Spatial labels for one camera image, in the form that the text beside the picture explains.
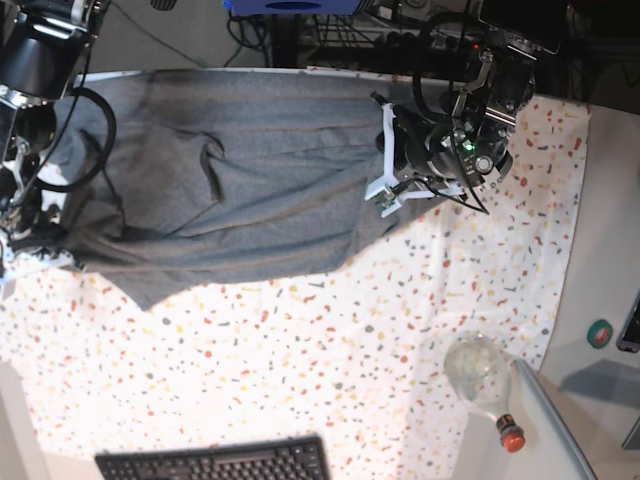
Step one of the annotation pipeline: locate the grey t-shirt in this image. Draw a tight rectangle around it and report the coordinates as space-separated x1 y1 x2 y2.
39 69 441 311

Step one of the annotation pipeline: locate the black power strip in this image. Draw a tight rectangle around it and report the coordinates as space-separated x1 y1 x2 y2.
374 27 481 54

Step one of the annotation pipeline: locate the blue box with oval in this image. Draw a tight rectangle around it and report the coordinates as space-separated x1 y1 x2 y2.
222 0 375 16

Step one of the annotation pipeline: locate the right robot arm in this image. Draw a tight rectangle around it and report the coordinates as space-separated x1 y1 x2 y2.
1 1 117 253

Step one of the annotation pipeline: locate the dark phone on table edge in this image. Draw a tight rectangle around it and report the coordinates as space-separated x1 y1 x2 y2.
616 295 640 354

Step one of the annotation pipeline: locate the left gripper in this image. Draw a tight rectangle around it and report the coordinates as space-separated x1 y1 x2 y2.
392 105 450 180

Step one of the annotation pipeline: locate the black computer keyboard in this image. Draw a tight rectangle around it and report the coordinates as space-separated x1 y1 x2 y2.
95 436 331 480

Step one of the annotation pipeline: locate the clear glass bottle red cap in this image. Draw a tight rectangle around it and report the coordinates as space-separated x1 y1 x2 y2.
444 332 526 453

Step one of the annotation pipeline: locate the green and red tape roll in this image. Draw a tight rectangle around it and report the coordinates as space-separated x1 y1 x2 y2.
587 319 613 349

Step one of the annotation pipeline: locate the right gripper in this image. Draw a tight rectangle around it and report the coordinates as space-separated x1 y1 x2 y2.
1 194 65 250

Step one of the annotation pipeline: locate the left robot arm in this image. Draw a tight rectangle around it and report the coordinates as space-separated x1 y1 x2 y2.
387 1 568 195

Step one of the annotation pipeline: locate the terrazzo patterned tablecloth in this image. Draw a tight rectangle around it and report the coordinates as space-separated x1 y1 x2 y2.
1 96 592 479

